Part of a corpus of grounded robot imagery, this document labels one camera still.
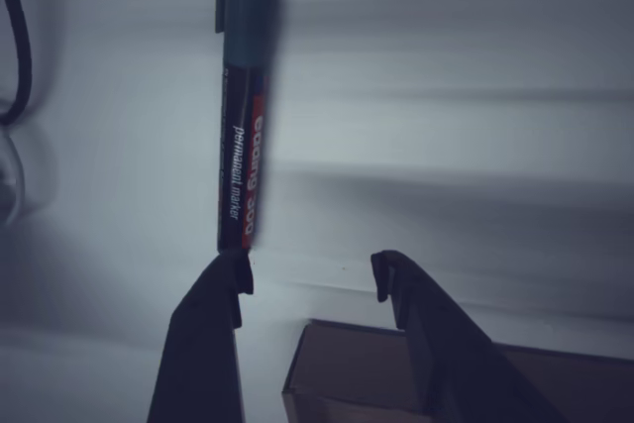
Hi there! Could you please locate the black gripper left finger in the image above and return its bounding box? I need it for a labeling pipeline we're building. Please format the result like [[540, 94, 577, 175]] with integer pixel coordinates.
[[147, 249, 255, 423]]

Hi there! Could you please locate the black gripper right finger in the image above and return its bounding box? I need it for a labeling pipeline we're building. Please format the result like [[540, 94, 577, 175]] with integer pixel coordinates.
[[370, 249, 569, 423]]

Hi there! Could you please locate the green permanent marker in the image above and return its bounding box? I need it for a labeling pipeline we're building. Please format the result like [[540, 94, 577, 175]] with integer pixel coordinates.
[[213, 0, 288, 252]]

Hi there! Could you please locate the open cardboard box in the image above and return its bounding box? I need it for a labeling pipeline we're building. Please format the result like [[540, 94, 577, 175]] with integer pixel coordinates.
[[280, 318, 634, 423]]

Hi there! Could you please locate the black camera cable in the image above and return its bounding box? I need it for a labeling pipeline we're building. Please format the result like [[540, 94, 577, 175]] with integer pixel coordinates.
[[0, 0, 34, 127]]

